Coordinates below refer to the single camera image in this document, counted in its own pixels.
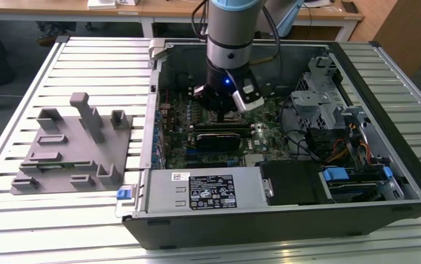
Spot black plastic shroud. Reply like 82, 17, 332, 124
259, 160, 336, 207

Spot person's legs patterned trousers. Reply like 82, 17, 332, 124
35, 20, 79, 47

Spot grey plastic parts rack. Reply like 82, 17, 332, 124
10, 92, 135, 196

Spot yellow orange wire bundle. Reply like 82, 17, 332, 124
324, 123, 375, 166

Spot black open PC case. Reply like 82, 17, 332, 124
122, 38, 421, 250

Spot small black graphics card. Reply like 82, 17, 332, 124
195, 132, 242, 151

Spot green motherboard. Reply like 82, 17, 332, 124
156, 88, 296, 169

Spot black RAM slot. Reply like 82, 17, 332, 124
195, 124, 252, 129
195, 127, 254, 133

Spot blue case latch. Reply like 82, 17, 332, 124
118, 186, 134, 200

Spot plain white box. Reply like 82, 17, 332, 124
88, 0, 119, 10

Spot wooden cabinet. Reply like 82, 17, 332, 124
349, 0, 421, 78

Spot small black device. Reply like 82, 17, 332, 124
343, 1, 360, 14

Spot blue disk carrier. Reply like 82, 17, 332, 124
319, 164, 383, 197

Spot green RAM stick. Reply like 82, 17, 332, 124
38, 162, 76, 169

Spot grey case hinge bracket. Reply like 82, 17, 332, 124
148, 38, 168, 60

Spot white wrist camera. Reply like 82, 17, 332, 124
231, 78, 266, 113

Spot grey power supply with label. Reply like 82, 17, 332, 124
142, 167, 267, 215

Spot small silver chip heatsink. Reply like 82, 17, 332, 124
244, 153, 266, 166

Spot silver perforated drive cage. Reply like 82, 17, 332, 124
290, 53, 348, 130

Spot metal socket cover frame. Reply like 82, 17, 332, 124
206, 109, 248, 123

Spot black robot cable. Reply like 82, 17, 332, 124
250, 5, 282, 65

